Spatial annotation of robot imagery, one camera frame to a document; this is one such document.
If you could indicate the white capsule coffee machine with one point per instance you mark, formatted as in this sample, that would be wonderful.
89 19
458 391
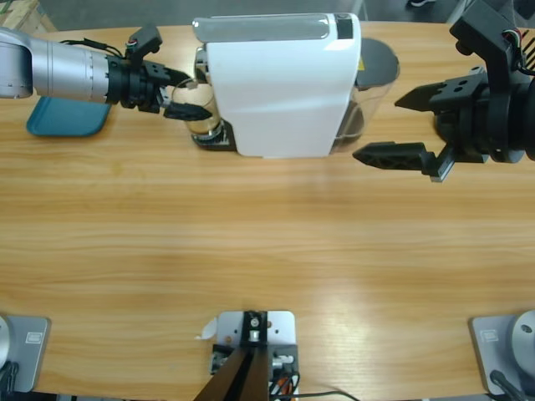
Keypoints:
280 92

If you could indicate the grey camera mount plate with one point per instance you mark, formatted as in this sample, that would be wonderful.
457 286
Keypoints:
281 330

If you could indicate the wooden crate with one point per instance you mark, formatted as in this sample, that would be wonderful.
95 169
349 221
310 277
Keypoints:
16 16

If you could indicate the white paper tag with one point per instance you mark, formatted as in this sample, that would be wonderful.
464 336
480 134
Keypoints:
207 330

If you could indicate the silver machine lever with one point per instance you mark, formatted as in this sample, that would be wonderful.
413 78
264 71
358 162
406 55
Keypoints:
259 27

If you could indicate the yellow warning sticker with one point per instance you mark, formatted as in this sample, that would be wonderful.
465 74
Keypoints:
361 64

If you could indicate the teal plastic tray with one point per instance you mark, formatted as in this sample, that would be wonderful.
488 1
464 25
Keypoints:
62 121

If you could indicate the black white sneaker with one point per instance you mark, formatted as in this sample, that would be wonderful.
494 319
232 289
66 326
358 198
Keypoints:
420 2

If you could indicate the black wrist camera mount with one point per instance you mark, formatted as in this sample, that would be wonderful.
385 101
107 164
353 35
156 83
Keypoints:
144 42
485 33

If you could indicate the metal drip tray grille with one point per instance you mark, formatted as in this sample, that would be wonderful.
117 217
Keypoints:
225 141

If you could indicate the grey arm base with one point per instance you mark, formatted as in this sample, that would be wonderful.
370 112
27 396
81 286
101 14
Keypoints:
29 355
493 351

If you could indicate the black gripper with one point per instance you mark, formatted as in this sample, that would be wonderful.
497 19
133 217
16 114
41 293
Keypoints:
472 129
138 89

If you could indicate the clear drinking glass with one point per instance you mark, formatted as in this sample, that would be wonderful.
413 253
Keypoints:
205 100

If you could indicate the grey metal chair frame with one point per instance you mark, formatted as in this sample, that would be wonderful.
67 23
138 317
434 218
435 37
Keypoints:
455 10

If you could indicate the dark robot arm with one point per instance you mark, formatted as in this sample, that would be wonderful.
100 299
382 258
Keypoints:
530 121

